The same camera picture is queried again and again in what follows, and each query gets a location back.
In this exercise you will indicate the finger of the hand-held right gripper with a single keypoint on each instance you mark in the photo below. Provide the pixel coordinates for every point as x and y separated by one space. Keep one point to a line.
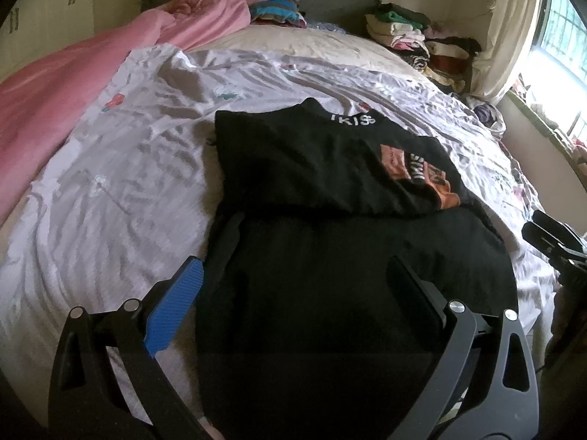
557 227
548 243

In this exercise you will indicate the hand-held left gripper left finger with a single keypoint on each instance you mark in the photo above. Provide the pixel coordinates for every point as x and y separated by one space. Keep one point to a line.
176 302

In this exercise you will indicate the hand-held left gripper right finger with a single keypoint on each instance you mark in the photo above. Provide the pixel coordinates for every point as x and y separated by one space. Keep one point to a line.
422 302

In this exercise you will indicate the black printed t-shirt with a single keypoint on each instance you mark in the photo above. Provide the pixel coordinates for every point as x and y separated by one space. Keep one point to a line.
321 261

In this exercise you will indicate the pile of folded clothes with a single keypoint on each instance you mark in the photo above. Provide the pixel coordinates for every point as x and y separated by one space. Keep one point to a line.
422 46

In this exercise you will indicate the stack of striped folded clothes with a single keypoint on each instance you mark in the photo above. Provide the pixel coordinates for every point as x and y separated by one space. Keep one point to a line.
277 11

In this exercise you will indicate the green windowsill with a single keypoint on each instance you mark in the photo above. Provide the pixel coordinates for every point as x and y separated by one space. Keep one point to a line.
541 123

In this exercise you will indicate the purple cloth bundle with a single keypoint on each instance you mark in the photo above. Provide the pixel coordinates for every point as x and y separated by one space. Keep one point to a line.
488 117

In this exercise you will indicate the floral printed duvet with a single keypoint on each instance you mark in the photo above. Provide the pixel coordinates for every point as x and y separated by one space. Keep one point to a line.
114 169

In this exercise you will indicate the window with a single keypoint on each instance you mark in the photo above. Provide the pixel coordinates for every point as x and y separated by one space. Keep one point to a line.
564 32

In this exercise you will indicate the cream curtain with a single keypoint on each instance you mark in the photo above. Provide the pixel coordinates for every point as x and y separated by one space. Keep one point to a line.
509 32

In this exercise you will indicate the pink blanket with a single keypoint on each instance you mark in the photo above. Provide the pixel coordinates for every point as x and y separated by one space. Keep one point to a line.
69 82

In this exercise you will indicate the cream bed sheet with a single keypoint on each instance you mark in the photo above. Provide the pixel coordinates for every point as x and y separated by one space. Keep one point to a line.
298 43

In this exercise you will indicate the cream wardrobe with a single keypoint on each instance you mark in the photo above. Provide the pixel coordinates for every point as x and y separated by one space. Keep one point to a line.
41 13

